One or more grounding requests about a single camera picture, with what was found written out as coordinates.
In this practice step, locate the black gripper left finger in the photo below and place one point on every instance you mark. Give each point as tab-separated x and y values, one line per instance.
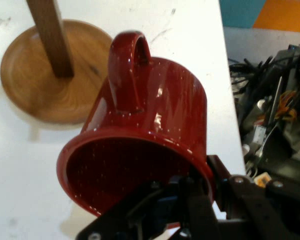
170	202

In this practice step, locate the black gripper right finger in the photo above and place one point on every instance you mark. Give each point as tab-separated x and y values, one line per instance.
260	215

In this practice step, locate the red enamel mug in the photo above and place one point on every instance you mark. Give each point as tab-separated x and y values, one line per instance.
152	100

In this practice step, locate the wooden mug tree stand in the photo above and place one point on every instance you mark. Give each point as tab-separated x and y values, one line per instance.
40	87

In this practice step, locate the teal orange geometric floor mat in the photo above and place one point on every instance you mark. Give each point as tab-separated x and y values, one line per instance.
285	15

